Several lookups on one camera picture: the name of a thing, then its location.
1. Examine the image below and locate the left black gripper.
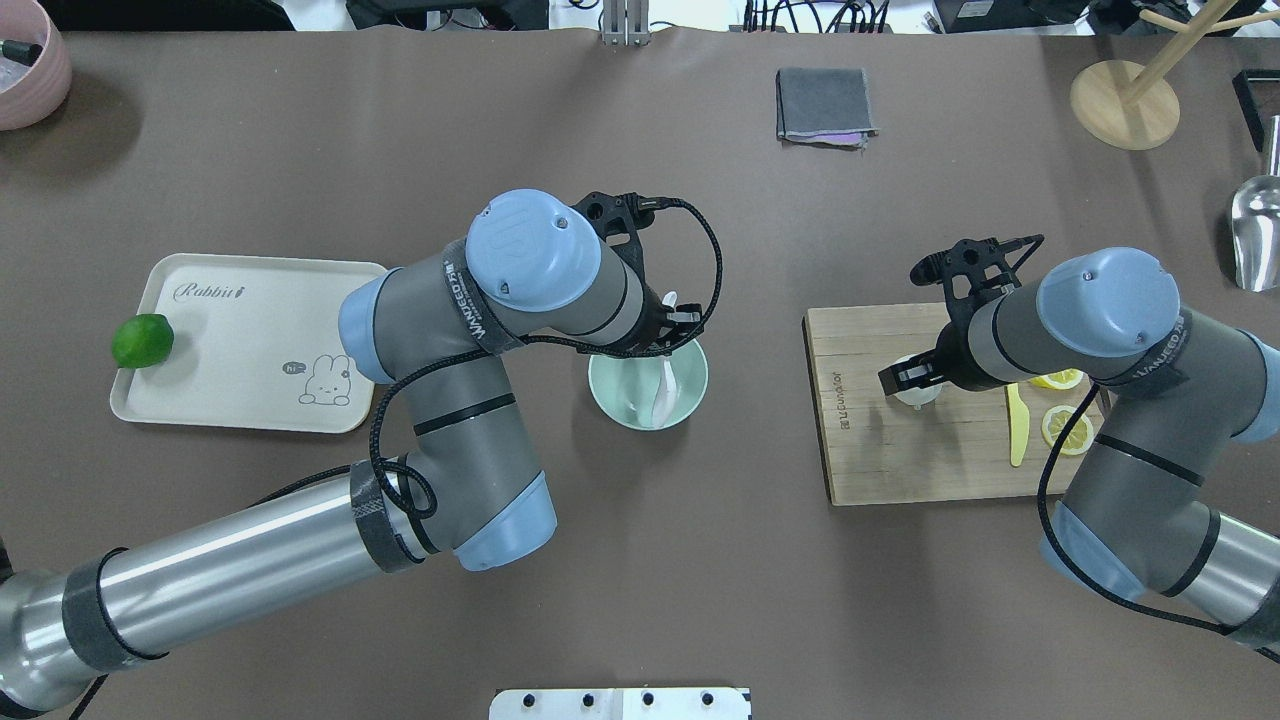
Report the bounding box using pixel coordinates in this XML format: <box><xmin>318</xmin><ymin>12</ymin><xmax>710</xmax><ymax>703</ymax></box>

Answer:
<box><xmin>640</xmin><ymin>300</ymin><xmax>703</xmax><ymax>357</ymax></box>

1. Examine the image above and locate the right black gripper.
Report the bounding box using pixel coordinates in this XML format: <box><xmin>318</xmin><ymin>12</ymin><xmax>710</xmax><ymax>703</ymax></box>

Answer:
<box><xmin>877</xmin><ymin>355</ymin><xmax>963</xmax><ymax>396</ymax></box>

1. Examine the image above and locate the white ceramic spoon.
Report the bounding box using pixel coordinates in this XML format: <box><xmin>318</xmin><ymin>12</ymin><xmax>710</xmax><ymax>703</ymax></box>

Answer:
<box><xmin>649</xmin><ymin>354</ymin><xmax>678</xmax><ymax>429</ymax></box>

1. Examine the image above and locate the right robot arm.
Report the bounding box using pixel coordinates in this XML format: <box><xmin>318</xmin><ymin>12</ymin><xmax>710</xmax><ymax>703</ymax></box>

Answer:
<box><xmin>879</xmin><ymin>234</ymin><xmax>1279</xmax><ymax>660</ymax></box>

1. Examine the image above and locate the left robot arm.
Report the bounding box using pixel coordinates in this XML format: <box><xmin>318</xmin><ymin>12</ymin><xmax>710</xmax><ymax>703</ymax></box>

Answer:
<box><xmin>3</xmin><ymin>190</ymin><xmax>713</xmax><ymax>719</ymax></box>

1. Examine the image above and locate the mint green bowl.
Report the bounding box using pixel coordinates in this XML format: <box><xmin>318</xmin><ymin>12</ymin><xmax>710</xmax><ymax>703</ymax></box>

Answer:
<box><xmin>588</xmin><ymin>341</ymin><xmax>708</xmax><ymax>430</ymax></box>

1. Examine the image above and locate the pink bowl with ice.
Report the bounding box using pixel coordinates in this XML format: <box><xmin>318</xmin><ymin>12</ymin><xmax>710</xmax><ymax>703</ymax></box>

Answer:
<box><xmin>1</xmin><ymin>1</ymin><xmax>72</xmax><ymax>131</ymax></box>

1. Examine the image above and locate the yellow plastic knife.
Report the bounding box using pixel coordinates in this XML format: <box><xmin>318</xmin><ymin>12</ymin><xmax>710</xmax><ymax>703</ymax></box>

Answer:
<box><xmin>1004</xmin><ymin>383</ymin><xmax>1030</xmax><ymax>468</ymax></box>

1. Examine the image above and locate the bamboo cutting board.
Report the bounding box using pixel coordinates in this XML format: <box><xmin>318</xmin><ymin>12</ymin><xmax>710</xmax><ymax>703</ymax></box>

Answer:
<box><xmin>803</xmin><ymin>304</ymin><xmax>1089</xmax><ymax>506</ymax></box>

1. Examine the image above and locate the lemon slice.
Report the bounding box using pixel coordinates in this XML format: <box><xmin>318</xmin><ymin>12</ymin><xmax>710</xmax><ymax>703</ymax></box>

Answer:
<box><xmin>1039</xmin><ymin>405</ymin><xmax>1096</xmax><ymax>456</ymax></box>
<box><xmin>1030</xmin><ymin>368</ymin><xmax>1085</xmax><ymax>391</ymax></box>

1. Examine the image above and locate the grey folded cloth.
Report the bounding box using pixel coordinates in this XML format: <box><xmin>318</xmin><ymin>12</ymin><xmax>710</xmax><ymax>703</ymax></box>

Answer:
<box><xmin>774</xmin><ymin>67</ymin><xmax>881</xmax><ymax>149</ymax></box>

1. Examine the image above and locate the wooden mug tree stand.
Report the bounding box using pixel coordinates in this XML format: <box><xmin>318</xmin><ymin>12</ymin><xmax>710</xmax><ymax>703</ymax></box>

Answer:
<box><xmin>1069</xmin><ymin>1</ymin><xmax>1279</xmax><ymax>151</ymax></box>

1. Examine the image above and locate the steel ice scoop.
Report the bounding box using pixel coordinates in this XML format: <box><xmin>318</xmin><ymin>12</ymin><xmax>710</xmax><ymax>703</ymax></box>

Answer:
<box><xmin>1230</xmin><ymin>117</ymin><xmax>1279</xmax><ymax>293</ymax></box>

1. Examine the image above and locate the cream rabbit tray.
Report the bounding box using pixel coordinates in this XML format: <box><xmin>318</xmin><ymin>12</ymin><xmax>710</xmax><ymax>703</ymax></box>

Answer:
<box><xmin>110</xmin><ymin>252</ymin><xmax>384</xmax><ymax>434</ymax></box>

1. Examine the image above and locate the green lime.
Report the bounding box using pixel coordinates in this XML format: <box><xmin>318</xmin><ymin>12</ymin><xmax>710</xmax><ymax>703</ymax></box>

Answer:
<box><xmin>111</xmin><ymin>313</ymin><xmax>175</xmax><ymax>369</ymax></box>

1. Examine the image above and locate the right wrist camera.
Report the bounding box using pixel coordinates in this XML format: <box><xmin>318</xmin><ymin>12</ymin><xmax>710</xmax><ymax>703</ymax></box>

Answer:
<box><xmin>909</xmin><ymin>234</ymin><xmax>1044</xmax><ymax>327</ymax></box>

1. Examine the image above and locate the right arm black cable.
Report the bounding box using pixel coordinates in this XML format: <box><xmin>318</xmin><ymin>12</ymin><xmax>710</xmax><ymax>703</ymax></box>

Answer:
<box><xmin>1036</xmin><ymin>386</ymin><xmax>1280</xmax><ymax>664</ymax></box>

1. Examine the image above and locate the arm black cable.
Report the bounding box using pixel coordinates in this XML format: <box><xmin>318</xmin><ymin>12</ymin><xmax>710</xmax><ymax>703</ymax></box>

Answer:
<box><xmin>1036</xmin><ymin>386</ymin><xmax>1280</xmax><ymax>664</ymax></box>
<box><xmin>369</xmin><ymin>197</ymin><xmax>724</xmax><ymax>521</ymax></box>

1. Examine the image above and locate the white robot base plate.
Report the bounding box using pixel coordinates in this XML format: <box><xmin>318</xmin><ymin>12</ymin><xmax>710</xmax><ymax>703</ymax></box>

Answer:
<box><xmin>488</xmin><ymin>685</ymin><xmax>753</xmax><ymax>719</ymax></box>

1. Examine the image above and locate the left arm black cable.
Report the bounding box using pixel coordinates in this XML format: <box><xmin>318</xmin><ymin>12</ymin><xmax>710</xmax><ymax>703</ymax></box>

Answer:
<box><xmin>369</xmin><ymin>197</ymin><xmax>724</xmax><ymax>521</ymax></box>

